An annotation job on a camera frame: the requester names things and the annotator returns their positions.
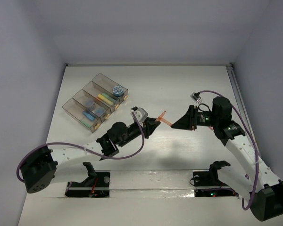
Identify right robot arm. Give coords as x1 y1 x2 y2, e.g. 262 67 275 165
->
171 97 283 221

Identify orange clear clip pen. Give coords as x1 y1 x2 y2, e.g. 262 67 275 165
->
155 111 172 127

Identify yellow highlighter pen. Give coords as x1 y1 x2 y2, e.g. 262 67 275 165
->
97 94 113 105

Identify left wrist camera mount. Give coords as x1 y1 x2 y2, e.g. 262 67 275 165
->
131 106 148 123

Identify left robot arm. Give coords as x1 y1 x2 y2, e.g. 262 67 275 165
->
16 117 161 194

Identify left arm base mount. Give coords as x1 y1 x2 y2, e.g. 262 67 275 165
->
65 162 110 198

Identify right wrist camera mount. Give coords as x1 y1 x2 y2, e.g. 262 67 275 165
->
190 92 202 105

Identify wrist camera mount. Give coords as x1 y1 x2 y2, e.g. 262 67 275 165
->
131 106 148 123
190 92 202 105

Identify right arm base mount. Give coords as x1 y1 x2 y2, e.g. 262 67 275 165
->
189 161 239 197

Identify aluminium rail right edge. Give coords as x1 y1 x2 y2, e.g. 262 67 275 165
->
226 64 262 158

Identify small clear blue jar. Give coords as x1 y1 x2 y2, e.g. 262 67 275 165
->
93 107 106 117

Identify blue clear clip pen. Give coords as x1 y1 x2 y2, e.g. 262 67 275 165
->
83 111 95 121

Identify green highlighter pen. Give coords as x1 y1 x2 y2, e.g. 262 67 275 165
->
102 93 116 102

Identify blue slime jar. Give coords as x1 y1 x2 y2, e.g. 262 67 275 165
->
112 85 124 97

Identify green clear clip pen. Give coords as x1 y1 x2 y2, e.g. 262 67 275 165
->
80 120 91 128

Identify smoky clear drawer organizer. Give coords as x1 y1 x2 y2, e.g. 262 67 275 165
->
62 73 129 133

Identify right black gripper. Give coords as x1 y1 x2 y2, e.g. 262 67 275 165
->
171 104 219 130

